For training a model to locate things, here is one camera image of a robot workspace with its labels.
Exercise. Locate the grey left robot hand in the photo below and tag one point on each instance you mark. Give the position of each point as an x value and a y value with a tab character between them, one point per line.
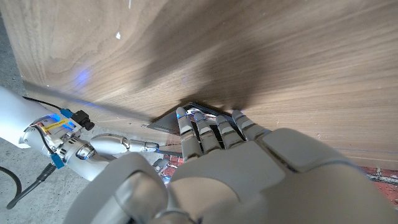
248	180

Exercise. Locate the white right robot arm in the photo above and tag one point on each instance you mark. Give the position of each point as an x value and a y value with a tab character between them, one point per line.
15	115

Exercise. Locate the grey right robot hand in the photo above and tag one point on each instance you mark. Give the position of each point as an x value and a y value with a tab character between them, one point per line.
81	152

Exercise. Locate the black laptop with stickers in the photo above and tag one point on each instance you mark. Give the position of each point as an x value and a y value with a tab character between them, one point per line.
164	124

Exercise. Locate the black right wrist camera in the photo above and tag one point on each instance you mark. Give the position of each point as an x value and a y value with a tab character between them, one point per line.
81	117

